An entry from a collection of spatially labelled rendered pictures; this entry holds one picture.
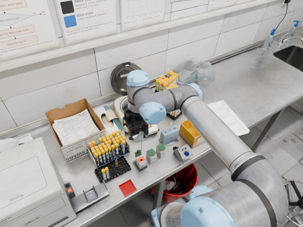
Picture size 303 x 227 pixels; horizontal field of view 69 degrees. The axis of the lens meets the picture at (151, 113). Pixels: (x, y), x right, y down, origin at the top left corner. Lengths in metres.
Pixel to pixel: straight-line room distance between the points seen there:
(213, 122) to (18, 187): 0.70
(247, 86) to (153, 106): 1.32
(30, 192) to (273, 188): 0.75
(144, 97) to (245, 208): 0.41
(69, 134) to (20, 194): 0.51
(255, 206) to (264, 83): 1.58
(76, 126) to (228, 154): 0.97
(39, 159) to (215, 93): 1.25
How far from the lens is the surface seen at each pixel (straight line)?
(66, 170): 1.28
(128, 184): 1.19
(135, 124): 0.88
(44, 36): 1.21
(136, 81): 0.73
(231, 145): 0.59
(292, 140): 2.99
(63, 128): 1.38
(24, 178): 0.96
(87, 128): 1.35
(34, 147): 1.03
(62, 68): 1.32
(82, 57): 1.33
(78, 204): 1.14
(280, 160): 2.72
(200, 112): 0.66
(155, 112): 0.67
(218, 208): 0.47
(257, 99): 1.81
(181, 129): 1.33
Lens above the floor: 1.94
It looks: 46 degrees down
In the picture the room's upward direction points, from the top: 4 degrees clockwise
